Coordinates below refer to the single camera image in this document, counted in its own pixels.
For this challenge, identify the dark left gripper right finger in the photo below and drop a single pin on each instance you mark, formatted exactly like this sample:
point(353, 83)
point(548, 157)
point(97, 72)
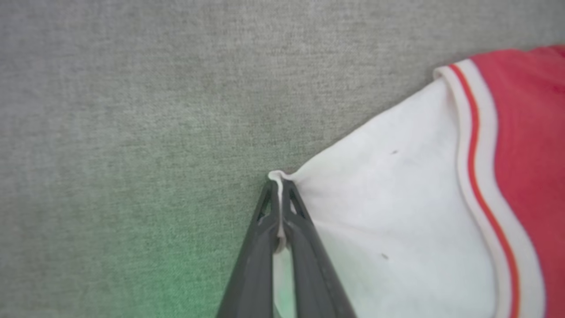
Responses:
point(313, 282)

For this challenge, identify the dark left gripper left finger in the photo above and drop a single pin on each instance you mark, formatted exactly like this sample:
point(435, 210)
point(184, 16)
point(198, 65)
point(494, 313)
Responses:
point(254, 274)

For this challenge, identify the red basketball jersey white sleeves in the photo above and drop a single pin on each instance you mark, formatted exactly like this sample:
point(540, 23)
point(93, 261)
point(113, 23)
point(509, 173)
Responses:
point(397, 198)

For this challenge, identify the grey fabric sofa cushion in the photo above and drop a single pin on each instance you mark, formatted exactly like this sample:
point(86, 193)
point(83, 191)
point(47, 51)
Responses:
point(132, 110)

